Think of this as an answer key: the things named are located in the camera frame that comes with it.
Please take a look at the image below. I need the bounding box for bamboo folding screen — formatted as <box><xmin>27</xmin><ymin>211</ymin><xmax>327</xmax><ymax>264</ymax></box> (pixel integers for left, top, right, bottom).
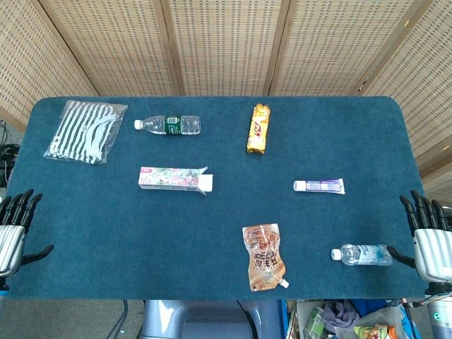
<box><xmin>0</xmin><ymin>0</ymin><xmax>452</xmax><ymax>184</ymax></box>

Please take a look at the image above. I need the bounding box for green label water bottle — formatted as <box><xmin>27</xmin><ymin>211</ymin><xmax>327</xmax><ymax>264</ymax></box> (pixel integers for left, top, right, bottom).
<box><xmin>133</xmin><ymin>114</ymin><xmax>202</xmax><ymax>136</ymax></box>

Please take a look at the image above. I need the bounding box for brown peanut butter pouch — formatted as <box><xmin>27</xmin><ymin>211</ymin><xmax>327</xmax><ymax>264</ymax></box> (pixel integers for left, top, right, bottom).
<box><xmin>242</xmin><ymin>222</ymin><xmax>291</xmax><ymax>292</ymax></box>

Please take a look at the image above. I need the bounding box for striped cloth in plastic bag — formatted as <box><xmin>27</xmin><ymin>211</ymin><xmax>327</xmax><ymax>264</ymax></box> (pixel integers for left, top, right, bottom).
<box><xmin>42</xmin><ymin>100</ymin><xmax>129</xmax><ymax>166</ymax></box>

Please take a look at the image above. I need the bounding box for floral toothpaste box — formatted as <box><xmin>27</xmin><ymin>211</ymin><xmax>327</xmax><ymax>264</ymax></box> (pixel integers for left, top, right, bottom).
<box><xmin>138</xmin><ymin>165</ymin><xmax>215</xmax><ymax>197</ymax></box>

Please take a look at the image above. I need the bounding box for purple crumpled cloth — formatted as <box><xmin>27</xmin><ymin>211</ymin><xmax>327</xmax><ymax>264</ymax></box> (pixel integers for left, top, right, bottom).
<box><xmin>323</xmin><ymin>299</ymin><xmax>360</xmax><ymax>335</ymax></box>

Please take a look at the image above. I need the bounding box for black floor cable bundle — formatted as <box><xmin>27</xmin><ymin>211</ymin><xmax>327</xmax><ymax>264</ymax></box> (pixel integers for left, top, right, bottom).
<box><xmin>0</xmin><ymin>119</ymin><xmax>22</xmax><ymax>188</ymax></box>

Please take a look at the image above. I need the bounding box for yellow snack package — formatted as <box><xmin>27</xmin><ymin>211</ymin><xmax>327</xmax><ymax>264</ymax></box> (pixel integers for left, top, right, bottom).
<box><xmin>246</xmin><ymin>102</ymin><xmax>272</xmax><ymax>155</ymax></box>

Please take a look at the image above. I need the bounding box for blue label water bottle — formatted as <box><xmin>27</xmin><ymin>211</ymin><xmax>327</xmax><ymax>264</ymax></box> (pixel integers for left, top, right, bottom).
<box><xmin>331</xmin><ymin>243</ymin><xmax>394</xmax><ymax>267</ymax></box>

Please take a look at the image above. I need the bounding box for grey robot torso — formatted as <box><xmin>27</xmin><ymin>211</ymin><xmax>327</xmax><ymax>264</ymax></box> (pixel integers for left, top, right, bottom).
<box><xmin>141</xmin><ymin>299</ymin><xmax>285</xmax><ymax>339</ymax></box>

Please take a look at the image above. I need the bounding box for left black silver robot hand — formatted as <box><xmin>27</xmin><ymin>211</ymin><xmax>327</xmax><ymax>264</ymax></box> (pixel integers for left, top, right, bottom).
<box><xmin>0</xmin><ymin>189</ymin><xmax>55</xmax><ymax>280</ymax></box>

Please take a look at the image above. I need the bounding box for blue table carpet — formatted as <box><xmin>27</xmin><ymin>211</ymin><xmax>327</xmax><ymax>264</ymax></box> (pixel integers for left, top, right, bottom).
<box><xmin>0</xmin><ymin>95</ymin><xmax>427</xmax><ymax>301</ymax></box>

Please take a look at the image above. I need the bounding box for purple white toothpaste tube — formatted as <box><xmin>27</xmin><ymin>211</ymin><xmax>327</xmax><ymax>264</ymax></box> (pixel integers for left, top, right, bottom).
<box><xmin>293</xmin><ymin>178</ymin><xmax>346</xmax><ymax>196</ymax></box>

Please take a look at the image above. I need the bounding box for orange snack bag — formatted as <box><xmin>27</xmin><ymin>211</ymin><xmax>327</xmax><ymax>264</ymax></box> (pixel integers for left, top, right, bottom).
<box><xmin>352</xmin><ymin>323</ymin><xmax>398</xmax><ymax>339</ymax></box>

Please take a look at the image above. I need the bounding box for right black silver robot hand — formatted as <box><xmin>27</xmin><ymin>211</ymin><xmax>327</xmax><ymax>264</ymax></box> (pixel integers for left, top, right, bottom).
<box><xmin>386</xmin><ymin>189</ymin><xmax>452</xmax><ymax>283</ymax></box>

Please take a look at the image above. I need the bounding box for green snack bag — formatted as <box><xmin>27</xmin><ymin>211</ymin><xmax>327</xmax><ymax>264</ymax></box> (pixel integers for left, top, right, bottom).
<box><xmin>303</xmin><ymin>306</ymin><xmax>326</xmax><ymax>339</ymax></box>

